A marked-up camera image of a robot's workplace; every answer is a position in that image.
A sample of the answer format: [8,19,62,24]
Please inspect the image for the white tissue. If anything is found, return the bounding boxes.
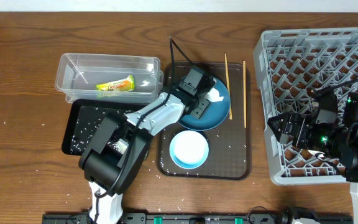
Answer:
[204,88,224,103]

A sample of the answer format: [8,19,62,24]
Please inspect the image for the light blue white bowl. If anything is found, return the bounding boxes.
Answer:
[169,130,209,170]

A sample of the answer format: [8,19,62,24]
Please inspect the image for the yellow green snack wrapper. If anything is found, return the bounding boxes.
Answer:
[95,75,135,92]

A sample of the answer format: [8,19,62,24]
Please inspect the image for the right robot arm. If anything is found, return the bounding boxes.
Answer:
[267,91,358,223]

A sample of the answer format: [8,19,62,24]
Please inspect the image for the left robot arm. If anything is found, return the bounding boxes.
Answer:
[79,66,217,223]

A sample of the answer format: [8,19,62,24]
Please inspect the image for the grey dishwasher rack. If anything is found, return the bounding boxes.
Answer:
[254,27,358,185]

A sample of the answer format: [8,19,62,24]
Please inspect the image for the blue plate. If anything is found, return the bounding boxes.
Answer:
[178,76,230,131]

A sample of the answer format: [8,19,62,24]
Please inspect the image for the left wooden chopstick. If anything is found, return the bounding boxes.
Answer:
[224,53,232,120]

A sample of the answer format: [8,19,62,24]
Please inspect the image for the wooden chopstick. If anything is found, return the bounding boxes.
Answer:
[242,60,247,128]
[224,53,232,120]

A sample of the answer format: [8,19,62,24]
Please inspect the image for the right wooden chopstick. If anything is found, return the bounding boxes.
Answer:
[242,60,247,128]

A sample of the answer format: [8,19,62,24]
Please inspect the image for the brown serving tray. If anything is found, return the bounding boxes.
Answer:
[157,63,252,180]

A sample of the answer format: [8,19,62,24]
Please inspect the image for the black plastic tray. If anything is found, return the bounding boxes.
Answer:
[62,99,143,156]

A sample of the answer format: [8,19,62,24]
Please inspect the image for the white rice pile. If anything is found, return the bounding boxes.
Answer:
[68,106,131,156]

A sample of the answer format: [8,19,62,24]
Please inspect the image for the clear plastic bin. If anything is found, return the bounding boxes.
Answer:
[55,53,163,105]

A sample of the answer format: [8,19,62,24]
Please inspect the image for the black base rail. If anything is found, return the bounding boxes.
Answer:
[42,206,354,224]

